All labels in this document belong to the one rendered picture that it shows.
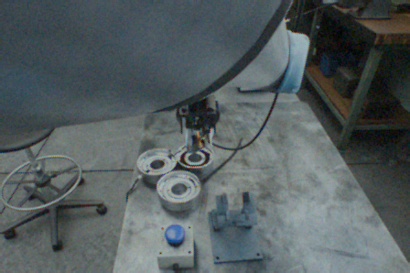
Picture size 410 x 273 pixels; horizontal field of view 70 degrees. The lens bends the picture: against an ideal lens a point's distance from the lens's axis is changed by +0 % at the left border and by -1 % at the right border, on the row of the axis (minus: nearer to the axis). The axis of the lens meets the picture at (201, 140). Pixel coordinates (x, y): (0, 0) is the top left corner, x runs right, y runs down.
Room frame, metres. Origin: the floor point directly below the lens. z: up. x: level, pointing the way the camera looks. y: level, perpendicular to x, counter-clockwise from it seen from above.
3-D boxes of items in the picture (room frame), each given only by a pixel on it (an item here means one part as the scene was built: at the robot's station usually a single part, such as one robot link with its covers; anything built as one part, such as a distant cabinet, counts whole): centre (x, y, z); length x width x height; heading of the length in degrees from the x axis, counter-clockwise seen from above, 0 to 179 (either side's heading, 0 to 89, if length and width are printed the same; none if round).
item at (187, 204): (0.49, 0.05, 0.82); 0.10 x 0.10 x 0.04
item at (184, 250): (0.34, 0.05, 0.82); 0.08 x 0.07 x 0.05; 2
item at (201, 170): (0.61, 0.02, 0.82); 0.10 x 0.10 x 0.04
